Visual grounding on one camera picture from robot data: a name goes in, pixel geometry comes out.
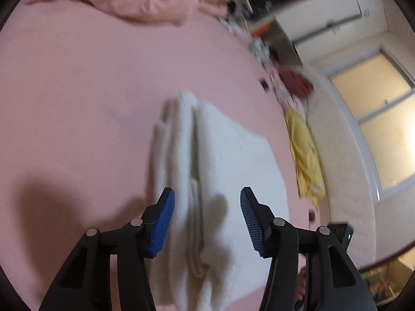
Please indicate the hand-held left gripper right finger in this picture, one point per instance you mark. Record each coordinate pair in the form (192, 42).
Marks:
(253, 223)

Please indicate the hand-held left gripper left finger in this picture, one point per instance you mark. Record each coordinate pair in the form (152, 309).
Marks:
(163, 223)

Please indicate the white knit sweater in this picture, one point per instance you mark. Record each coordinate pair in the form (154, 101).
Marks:
(227, 165)

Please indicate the small brown object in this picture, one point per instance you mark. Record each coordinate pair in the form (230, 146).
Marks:
(312, 217)

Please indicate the cream padded headboard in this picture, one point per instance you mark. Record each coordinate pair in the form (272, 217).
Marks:
(343, 168)

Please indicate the yellow cloth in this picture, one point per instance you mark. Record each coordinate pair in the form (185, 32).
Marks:
(306, 162)

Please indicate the frosted window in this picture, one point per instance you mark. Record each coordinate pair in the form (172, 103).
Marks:
(382, 113)

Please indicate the small black object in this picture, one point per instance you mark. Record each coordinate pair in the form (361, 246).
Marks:
(264, 85)

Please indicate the pink bed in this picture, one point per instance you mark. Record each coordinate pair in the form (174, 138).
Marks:
(81, 103)

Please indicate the dark red bag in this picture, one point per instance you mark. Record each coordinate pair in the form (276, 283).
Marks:
(296, 82)

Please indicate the orange box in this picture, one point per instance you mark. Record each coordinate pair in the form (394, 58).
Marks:
(261, 29)

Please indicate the white wardrobe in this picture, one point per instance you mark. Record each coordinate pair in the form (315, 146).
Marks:
(324, 13)

